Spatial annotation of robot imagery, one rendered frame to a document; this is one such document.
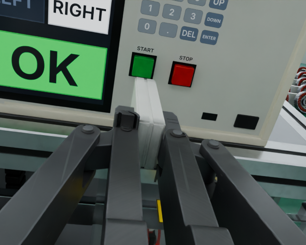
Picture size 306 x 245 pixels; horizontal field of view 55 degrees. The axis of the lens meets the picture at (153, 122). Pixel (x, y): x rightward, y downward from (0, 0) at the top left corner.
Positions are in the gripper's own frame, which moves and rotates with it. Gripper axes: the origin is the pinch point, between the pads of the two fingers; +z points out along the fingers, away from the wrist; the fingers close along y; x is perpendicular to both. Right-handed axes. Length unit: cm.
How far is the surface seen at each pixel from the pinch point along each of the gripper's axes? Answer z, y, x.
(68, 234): 21.9, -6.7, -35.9
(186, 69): 8.9, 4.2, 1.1
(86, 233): 21.9, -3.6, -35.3
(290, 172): 6.6, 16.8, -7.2
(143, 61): 8.9, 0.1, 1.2
